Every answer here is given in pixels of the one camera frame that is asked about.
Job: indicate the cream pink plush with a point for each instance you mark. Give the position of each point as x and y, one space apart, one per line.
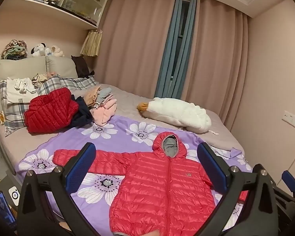
57 51

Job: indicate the pink garment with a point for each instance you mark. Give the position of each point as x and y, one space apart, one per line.
104 114

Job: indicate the plaid pillow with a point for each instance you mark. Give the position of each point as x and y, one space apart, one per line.
13 118

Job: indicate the purple floral blanket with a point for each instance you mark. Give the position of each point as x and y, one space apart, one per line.
127 137

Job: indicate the beige printed garment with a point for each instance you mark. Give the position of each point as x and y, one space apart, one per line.
92 94

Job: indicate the blue curtain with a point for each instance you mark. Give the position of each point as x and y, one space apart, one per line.
190 34
167 54

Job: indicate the black garment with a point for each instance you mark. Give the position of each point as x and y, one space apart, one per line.
82 66

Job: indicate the black and white dog plush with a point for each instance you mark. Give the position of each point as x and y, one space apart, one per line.
38 49

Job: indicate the white goose plush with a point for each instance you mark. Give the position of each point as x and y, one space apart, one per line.
177 113

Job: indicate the grey garment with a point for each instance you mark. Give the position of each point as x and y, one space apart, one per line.
105 94

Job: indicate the beige pleated skirt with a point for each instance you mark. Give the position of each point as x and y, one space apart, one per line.
91 43

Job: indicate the white folded clothes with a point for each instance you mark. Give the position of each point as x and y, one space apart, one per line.
17 95

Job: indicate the small white plush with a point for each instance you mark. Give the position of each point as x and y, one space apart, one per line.
48 52

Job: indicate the smartphone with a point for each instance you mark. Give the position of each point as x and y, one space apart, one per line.
3 210

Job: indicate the floral cloth bundle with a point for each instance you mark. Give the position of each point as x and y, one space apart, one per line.
14 49

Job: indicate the navy garment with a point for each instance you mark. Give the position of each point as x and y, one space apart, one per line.
82 116

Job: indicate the cartoon printed pillow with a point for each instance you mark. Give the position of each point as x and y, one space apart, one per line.
43 78

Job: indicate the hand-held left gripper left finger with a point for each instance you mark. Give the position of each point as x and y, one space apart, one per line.
80 168

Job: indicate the white device with round icon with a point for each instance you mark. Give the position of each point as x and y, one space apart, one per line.
14 195

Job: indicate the white wall cabinet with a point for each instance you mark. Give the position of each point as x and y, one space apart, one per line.
71 7

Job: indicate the red hooded puffer jacket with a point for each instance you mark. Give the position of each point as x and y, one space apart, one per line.
162 189

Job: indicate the beige headboard cushion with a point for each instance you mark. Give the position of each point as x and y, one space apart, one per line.
17 67
61 66

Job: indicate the dark red puffer jacket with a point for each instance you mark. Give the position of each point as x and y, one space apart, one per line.
49 110

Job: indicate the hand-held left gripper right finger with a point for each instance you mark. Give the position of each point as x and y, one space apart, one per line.
212 169

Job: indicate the pile of assorted clothes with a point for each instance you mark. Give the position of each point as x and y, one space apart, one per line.
71 83

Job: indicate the pink curtain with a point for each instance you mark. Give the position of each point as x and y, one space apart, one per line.
216 61
132 41

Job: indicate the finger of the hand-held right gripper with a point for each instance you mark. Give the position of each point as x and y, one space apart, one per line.
291 180

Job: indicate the white wall socket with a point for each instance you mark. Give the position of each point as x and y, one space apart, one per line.
293 120

